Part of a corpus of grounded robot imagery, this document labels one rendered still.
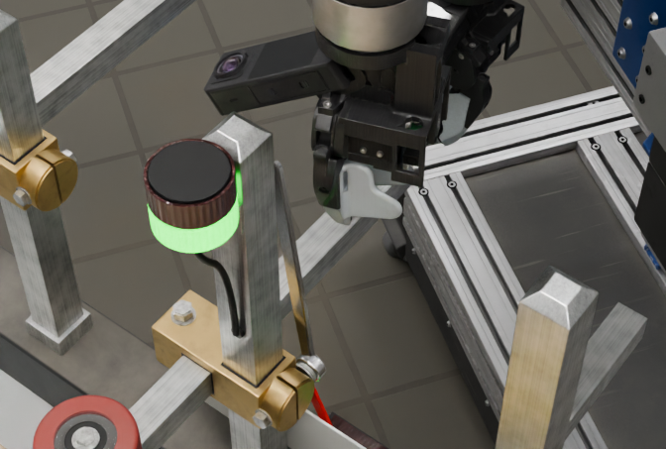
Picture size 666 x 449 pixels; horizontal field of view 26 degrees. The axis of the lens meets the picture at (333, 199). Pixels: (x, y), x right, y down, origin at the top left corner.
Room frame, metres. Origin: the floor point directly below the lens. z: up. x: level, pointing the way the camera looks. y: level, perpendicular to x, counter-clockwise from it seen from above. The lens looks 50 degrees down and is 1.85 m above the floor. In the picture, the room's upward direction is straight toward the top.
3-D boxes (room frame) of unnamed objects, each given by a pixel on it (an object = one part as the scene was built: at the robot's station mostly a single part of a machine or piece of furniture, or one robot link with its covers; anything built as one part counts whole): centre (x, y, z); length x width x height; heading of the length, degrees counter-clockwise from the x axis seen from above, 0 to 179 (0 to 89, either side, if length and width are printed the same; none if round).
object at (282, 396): (0.67, 0.08, 0.85); 0.14 x 0.06 x 0.05; 53
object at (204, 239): (0.62, 0.09, 1.11); 0.06 x 0.06 x 0.02
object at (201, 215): (0.62, 0.09, 1.13); 0.06 x 0.06 x 0.02
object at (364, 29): (0.71, -0.02, 1.23); 0.08 x 0.08 x 0.05
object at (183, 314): (0.71, 0.12, 0.88); 0.02 x 0.02 x 0.01
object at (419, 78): (0.70, -0.03, 1.15); 0.09 x 0.08 x 0.12; 73
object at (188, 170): (0.62, 0.09, 1.04); 0.06 x 0.06 x 0.22; 53
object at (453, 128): (0.96, -0.13, 0.86); 0.06 x 0.03 x 0.09; 143
